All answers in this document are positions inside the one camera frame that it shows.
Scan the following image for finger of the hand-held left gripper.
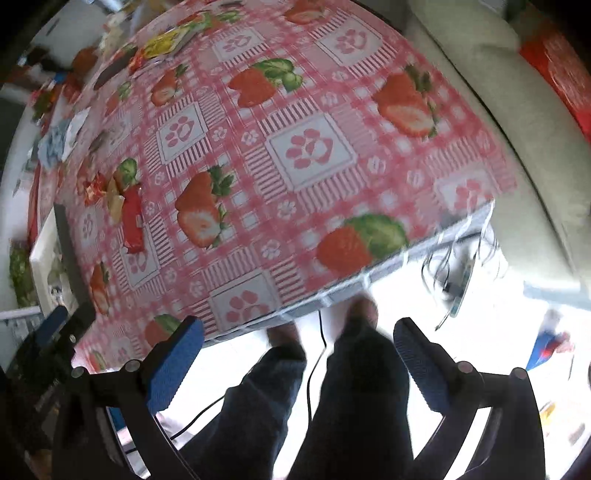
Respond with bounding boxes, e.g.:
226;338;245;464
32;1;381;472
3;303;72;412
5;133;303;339
34;305;70;349

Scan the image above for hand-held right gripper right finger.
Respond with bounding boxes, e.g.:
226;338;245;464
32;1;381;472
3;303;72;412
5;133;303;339
392;318;548;480

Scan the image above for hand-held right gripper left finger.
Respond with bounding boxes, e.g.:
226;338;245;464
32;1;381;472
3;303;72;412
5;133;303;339
51;316;206;480

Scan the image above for red snack packet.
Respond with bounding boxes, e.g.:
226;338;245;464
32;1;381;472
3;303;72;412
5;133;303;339
121;184;145;254

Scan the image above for small red candy packet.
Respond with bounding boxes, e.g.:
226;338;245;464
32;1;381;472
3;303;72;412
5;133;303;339
83;173;109;204

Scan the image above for green plant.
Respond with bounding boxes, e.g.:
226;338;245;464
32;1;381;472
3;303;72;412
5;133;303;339
9;244;38;306

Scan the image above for white box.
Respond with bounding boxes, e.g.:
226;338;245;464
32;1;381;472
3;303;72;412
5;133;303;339
30;203;95;324

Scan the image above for person's right leg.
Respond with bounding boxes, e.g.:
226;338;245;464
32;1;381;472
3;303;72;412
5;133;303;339
286;298;414;480

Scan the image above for person's leg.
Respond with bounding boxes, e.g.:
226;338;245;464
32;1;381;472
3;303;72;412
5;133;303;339
180;323;308;480
286;298;414;480

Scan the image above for person's left leg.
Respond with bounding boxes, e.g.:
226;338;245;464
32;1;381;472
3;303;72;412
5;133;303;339
180;323;308;480

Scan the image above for blue red toy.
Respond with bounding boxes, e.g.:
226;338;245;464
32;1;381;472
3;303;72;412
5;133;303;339
526;314;574;371

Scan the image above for blue and white cloth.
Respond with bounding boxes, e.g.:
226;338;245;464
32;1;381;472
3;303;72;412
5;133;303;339
38;108;90;164

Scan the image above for strawberry print tablecloth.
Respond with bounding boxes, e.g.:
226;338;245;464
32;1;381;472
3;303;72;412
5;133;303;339
34;0;518;374

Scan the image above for dark rectangular tray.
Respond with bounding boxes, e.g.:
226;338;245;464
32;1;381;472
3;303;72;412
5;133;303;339
92;53;139;90

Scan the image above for pale green sofa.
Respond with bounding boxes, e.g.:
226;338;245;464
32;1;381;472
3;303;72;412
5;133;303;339
406;0;591;296

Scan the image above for brown round bag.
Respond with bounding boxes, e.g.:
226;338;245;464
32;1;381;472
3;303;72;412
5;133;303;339
71;46;100;77

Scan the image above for large yellow snack packet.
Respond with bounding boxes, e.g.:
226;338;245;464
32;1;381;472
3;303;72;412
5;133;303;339
143;25;199;58

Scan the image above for tangled cables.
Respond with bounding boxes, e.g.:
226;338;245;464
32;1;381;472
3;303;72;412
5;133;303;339
422;222;505;330

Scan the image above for black floor cable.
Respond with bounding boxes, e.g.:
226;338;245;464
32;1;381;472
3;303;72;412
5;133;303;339
170;311;329;439

